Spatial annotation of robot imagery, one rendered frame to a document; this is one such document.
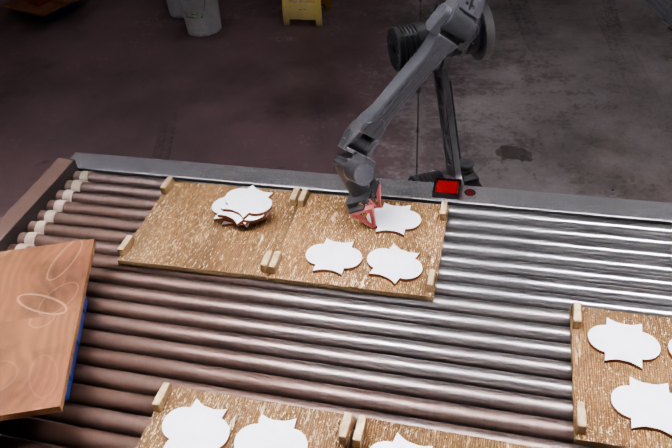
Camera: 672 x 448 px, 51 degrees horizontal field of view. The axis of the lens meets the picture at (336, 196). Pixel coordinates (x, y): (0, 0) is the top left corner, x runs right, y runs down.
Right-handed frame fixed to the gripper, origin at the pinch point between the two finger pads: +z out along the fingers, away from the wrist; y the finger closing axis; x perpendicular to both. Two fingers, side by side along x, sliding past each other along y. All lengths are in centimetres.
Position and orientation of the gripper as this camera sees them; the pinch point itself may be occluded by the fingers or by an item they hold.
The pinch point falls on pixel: (375, 216)
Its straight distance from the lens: 188.4
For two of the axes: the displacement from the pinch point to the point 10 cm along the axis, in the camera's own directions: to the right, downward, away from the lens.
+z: 4.5, 7.7, 4.6
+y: 2.4, -6.0, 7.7
